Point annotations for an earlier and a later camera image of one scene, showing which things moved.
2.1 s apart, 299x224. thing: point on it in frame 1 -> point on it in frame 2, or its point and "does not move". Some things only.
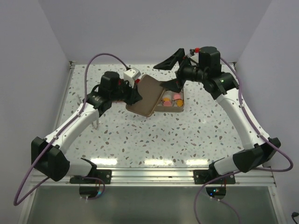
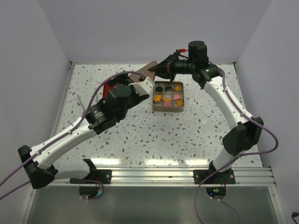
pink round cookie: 167,104 does not move
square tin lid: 152,91 -> 145,73
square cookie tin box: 171,101 does not move
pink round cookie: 177,96 does not move
